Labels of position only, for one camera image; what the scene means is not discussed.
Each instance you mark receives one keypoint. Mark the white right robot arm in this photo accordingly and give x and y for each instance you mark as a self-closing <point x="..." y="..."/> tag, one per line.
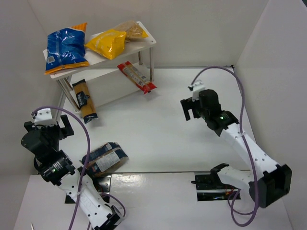
<point x="268" y="181"/>

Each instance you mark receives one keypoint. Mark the dark blue pasta bag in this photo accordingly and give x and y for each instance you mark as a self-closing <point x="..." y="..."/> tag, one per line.
<point x="105" y="160"/>

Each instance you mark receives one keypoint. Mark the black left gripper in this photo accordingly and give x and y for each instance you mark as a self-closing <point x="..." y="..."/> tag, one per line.
<point x="66" y="129"/>

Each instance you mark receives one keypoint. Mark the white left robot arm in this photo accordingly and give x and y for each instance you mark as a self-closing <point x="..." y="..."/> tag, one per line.
<point x="54" y="166"/>

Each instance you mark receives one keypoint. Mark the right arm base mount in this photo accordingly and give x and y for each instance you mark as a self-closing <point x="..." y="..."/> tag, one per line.
<point x="207" y="189"/>

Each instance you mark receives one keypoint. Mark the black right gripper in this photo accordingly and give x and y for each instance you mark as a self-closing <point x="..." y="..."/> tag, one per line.
<point x="188" y="107"/>

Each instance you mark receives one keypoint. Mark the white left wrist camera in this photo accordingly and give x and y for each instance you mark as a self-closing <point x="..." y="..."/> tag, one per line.
<point x="44" y="118"/>

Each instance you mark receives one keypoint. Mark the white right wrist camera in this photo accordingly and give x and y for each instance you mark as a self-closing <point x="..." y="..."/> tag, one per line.
<point x="196" y="88"/>

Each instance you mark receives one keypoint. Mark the clear bag of pasta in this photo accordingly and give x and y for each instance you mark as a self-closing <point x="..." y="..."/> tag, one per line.
<point x="133" y="30"/>

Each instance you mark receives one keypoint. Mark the blue orange snack bag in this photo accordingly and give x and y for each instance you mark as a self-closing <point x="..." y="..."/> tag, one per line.
<point x="65" y="49"/>

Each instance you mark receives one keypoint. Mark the yellow snack bag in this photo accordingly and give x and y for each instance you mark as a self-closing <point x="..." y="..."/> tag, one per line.
<point x="109" y="44"/>

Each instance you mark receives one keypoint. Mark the blue label spaghetti pack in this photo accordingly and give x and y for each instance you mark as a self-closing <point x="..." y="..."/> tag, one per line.
<point x="85" y="101"/>

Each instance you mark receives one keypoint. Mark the white two-tier metal shelf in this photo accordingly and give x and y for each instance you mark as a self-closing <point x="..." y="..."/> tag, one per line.
<point x="105" y="81"/>

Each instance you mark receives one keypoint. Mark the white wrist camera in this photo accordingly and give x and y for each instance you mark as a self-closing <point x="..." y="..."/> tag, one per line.
<point x="44" y="118"/>
<point x="196" y="88"/>

